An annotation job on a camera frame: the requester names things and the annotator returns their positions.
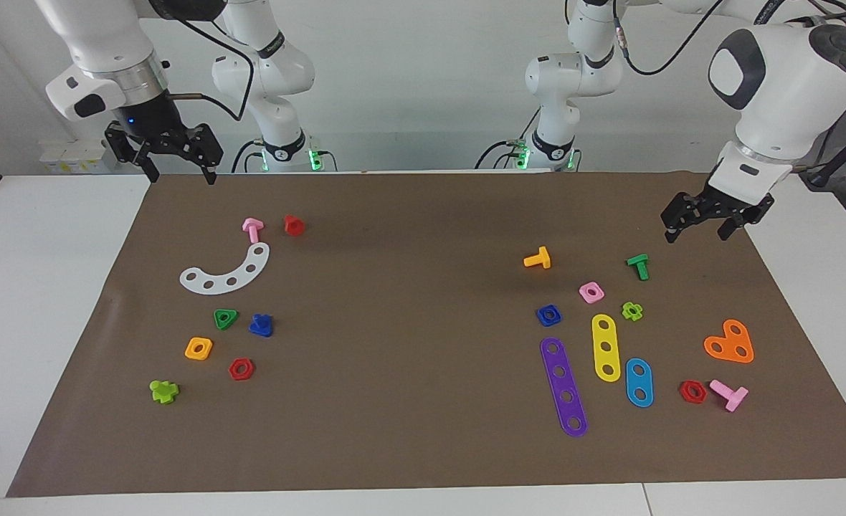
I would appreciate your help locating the yellow three-hole strip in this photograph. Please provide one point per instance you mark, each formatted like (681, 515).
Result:
(606, 335)

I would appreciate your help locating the red hexagon nut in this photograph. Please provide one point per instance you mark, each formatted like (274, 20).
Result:
(684, 392)
(233, 370)

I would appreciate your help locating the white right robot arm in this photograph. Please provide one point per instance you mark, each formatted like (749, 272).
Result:
(100, 36)

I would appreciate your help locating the green plastic screw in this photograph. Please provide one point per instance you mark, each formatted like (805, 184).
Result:
(639, 265)

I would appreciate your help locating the white power strip box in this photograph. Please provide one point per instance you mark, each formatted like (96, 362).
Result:
(79, 156)

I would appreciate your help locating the blue square nut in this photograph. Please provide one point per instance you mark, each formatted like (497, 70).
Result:
(540, 315)

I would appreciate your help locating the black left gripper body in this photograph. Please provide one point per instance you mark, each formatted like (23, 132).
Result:
(731, 206)

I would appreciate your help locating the orange heart-shaped plate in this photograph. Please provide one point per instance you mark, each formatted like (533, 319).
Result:
(730, 344)

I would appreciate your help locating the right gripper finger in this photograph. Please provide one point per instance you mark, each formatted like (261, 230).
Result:
(209, 152)
(136, 153)

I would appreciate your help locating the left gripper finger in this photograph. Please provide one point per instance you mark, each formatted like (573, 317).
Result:
(677, 213)
(733, 223)

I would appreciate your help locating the orange plastic screw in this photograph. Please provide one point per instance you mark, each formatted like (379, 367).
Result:
(538, 259)

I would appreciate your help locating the brown table mat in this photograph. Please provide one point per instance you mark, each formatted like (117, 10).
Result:
(394, 401)

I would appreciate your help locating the red plastic screw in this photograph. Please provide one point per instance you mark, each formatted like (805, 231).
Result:
(293, 226)

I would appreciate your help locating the orange square nut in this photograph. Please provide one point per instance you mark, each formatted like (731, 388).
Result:
(189, 351)

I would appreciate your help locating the green triangle nut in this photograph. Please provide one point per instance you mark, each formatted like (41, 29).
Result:
(216, 314)

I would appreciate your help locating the purple four-hole strip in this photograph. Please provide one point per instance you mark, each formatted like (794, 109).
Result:
(563, 383)

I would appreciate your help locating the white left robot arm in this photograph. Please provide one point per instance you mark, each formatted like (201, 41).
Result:
(789, 93)

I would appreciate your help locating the white curved perforated strip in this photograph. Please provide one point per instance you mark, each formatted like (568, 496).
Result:
(241, 275)

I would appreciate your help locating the pink square nut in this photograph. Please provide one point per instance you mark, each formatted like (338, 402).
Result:
(583, 290)

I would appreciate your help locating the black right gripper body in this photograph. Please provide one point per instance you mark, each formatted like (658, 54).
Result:
(152, 122)

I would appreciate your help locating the blue plastic screw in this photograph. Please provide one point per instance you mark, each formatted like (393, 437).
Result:
(260, 327)

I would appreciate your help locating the lime green cross nut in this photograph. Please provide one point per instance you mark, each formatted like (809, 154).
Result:
(626, 312)

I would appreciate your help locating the lime green cross screw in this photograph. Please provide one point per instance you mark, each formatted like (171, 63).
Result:
(163, 392)

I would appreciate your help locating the pink plastic screw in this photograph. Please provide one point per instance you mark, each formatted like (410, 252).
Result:
(733, 396)
(252, 229)

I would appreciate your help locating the blue two-hole strip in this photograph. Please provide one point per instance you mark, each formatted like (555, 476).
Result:
(639, 382)

